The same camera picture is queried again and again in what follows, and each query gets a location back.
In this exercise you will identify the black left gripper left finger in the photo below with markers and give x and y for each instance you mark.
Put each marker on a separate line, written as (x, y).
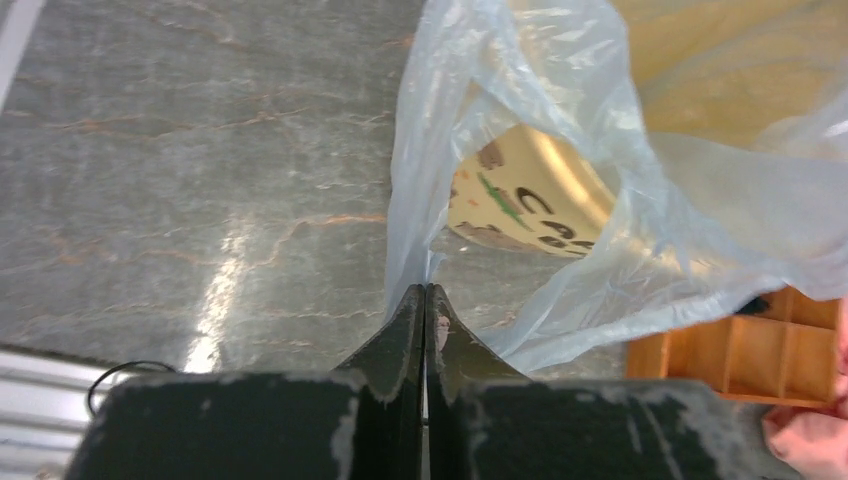
(360, 420)

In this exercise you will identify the orange compartment tray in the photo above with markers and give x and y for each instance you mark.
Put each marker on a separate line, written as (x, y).
(779, 349)

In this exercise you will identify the pink cloth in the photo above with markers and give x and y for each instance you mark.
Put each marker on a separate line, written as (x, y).
(813, 442)

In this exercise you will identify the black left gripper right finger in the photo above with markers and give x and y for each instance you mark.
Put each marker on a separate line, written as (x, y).
(489, 421)

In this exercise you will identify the light blue plastic trash bag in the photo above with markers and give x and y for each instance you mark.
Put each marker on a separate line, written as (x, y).
(681, 156)

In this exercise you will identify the yellow capybara trash bin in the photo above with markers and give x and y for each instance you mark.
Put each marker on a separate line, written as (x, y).
(759, 74)

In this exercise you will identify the aluminium frame rail front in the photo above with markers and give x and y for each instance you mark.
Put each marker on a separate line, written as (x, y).
(44, 413)

